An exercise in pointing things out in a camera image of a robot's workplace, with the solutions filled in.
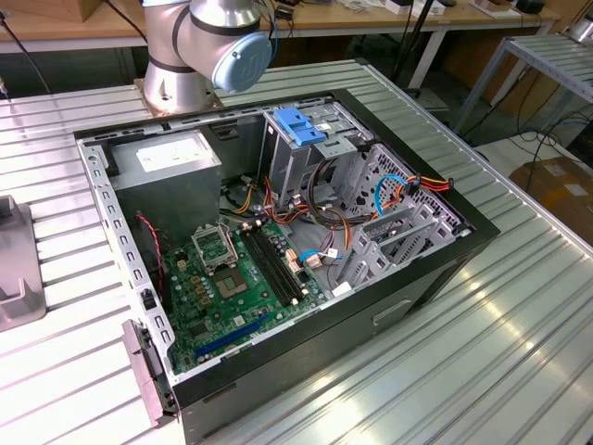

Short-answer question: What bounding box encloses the red black fan wire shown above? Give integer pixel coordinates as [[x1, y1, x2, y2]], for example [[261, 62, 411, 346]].
[[133, 210, 166, 298]]

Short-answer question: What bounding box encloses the black tripod stand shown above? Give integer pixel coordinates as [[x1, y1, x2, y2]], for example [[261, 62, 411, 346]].
[[391, 0, 439, 92]]

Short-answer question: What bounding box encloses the wooden desk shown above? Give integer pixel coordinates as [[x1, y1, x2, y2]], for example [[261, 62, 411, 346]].
[[0, 0, 562, 90]]

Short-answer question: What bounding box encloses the metal socket cover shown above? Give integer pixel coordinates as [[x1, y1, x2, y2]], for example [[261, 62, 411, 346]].
[[191, 222, 240, 273]]

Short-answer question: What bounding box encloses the grey parts rack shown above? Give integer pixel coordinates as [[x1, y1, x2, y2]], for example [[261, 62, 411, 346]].
[[0, 194, 50, 333]]

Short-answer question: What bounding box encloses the blue plastic cage latch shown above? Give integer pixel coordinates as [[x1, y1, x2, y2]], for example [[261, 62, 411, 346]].
[[272, 107, 328, 146]]

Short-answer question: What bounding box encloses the CPU socket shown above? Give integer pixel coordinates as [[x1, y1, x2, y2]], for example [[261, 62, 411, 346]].
[[210, 264, 255, 302]]

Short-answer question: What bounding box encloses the grey power supply unit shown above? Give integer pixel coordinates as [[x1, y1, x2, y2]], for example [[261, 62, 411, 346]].
[[108, 129, 224, 247]]

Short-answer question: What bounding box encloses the black cable with metal plug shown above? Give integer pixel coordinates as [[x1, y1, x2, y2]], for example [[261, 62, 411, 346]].
[[0, 11, 53, 101]]

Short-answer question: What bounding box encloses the metal disk bay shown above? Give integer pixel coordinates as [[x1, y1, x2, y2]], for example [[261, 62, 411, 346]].
[[333, 142, 469, 298]]

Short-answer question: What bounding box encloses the metal optical drive cage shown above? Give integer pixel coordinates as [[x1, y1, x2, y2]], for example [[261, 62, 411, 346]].
[[257, 101, 374, 210]]

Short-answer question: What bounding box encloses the red orange wire bundle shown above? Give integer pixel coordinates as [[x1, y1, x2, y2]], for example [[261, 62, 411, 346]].
[[261, 175, 325, 229]]

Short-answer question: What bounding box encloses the black wire loop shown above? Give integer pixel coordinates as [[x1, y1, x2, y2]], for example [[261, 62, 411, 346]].
[[308, 158, 356, 254]]

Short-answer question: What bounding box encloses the black open PC case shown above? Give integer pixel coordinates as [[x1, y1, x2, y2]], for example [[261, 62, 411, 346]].
[[72, 87, 501, 445]]

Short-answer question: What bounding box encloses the green motherboard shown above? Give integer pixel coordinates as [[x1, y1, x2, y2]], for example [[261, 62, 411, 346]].
[[161, 222, 330, 375]]

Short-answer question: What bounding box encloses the grey plastic bezel strip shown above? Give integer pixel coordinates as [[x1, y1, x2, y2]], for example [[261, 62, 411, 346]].
[[120, 318, 181, 428]]

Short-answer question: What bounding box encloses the blue SATA wire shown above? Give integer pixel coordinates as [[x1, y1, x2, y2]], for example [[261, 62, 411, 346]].
[[372, 173, 411, 219]]

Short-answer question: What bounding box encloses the blue wire with pink plug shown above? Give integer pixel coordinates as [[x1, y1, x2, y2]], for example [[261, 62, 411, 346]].
[[298, 248, 344, 269]]

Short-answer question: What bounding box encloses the yellow black wire bundle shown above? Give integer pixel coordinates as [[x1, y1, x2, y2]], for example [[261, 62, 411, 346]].
[[231, 180, 261, 215]]

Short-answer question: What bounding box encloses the blue expansion slot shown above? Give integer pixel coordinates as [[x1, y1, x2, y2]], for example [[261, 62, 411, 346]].
[[194, 311, 272, 358]]

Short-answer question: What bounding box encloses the metal slat side table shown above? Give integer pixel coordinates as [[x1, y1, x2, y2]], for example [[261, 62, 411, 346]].
[[456, 34, 593, 135]]

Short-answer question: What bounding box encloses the brown cardboard box with labels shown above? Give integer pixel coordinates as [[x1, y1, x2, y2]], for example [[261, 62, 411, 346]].
[[509, 155, 593, 233]]

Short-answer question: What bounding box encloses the black RAM slot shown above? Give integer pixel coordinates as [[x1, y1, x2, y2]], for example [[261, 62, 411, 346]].
[[239, 223, 298, 306], [246, 222, 304, 301], [252, 220, 309, 297], [259, 218, 315, 292]]

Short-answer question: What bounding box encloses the silver metal cylinder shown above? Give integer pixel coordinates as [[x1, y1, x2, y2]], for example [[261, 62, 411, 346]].
[[567, 13, 593, 45]]

